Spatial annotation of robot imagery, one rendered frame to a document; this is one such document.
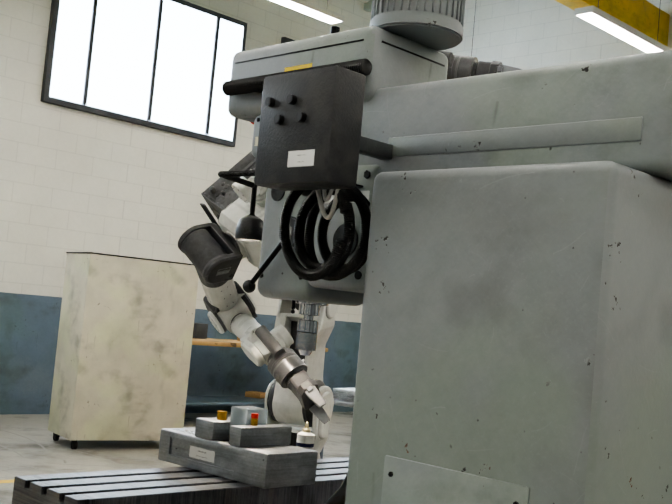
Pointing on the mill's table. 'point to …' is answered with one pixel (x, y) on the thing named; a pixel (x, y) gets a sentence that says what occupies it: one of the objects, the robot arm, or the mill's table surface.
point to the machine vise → (243, 455)
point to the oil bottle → (305, 438)
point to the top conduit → (286, 73)
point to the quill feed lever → (268, 261)
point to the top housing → (344, 42)
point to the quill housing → (284, 277)
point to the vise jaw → (212, 428)
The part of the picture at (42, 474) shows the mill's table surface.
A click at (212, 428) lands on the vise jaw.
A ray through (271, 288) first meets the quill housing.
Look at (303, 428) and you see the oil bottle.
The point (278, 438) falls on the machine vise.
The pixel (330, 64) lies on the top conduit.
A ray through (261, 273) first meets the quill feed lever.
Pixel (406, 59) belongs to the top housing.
